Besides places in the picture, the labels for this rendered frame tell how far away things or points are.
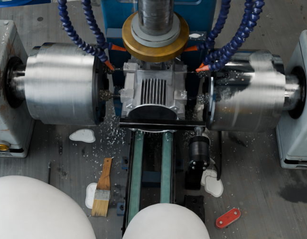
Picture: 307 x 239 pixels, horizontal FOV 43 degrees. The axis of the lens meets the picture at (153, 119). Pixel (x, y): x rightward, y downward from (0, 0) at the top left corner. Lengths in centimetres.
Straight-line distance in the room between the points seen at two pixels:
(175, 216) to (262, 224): 86
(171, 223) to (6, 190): 17
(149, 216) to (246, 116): 71
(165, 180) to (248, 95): 35
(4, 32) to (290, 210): 103
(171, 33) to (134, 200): 48
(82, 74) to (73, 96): 7
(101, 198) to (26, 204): 91
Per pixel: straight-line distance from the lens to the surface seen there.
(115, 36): 118
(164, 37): 100
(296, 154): 130
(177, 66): 119
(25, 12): 184
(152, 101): 108
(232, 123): 112
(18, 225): 37
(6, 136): 129
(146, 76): 111
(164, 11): 95
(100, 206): 126
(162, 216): 43
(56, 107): 112
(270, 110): 111
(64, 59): 111
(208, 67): 101
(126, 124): 113
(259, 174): 135
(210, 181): 130
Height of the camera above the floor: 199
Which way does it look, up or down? 58 degrees down
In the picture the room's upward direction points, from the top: straight up
